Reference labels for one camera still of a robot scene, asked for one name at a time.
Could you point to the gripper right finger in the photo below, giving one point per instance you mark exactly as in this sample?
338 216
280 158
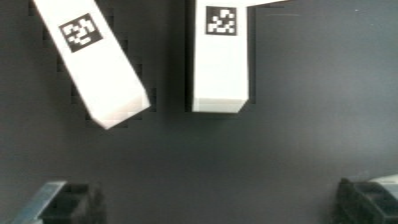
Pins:
367 201

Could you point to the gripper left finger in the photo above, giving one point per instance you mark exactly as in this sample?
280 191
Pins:
68 203

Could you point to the white desk leg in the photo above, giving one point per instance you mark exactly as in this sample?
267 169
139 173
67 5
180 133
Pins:
100 69
221 54

